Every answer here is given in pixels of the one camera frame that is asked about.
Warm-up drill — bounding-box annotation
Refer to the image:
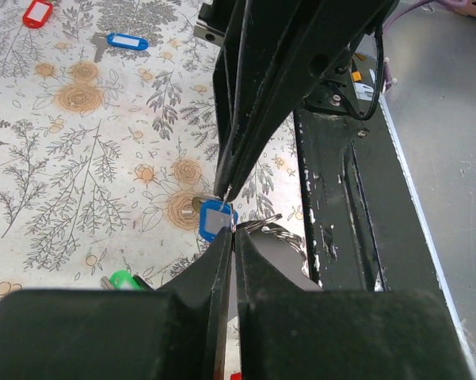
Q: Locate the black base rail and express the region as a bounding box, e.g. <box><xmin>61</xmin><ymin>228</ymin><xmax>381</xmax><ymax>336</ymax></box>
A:
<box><xmin>294</xmin><ymin>108</ymin><xmax>443</xmax><ymax>298</ymax></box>

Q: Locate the blue key tag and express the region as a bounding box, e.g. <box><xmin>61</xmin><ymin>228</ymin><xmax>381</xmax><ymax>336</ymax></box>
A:
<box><xmin>90</xmin><ymin>32</ymin><xmax>149</xmax><ymax>63</ymax></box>
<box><xmin>192</xmin><ymin>196</ymin><xmax>238</xmax><ymax>242</ymax></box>

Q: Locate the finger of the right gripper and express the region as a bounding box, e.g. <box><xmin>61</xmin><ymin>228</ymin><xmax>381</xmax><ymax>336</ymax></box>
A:
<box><xmin>227</xmin><ymin>0</ymin><xmax>397</xmax><ymax>199</ymax></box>
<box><xmin>213</xmin><ymin>1</ymin><xmax>301</xmax><ymax>198</ymax></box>

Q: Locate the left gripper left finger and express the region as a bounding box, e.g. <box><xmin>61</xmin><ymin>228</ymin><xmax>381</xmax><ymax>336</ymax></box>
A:
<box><xmin>0</xmin><ymin>228</ymin><xmax>232</xmax><ymax>379</ymax></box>

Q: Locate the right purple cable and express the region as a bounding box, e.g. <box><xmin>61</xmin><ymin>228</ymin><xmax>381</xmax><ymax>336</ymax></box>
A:
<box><xmin>382</xmin><ymin>0</ymin><xmax>466</xmax><ymax>94</ymax></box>

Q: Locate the green key tag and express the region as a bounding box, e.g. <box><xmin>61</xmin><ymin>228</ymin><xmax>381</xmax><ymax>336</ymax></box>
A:
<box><xmin>100</xmin><ymin>270</ymin><xmax>143</xmax><ymax>291</ymax></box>

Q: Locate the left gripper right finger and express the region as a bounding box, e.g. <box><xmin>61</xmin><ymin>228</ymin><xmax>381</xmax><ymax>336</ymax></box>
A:
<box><xmin>235</xmin><ymin>229</ymin><xmax>471</xmax><ymax>379</ymax></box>

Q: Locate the red key tag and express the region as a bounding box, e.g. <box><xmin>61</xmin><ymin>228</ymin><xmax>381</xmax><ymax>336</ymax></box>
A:
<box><xmin>22</xmin><ymin>0</ymin><xmax>53</xmax><ymax>29</ymax></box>

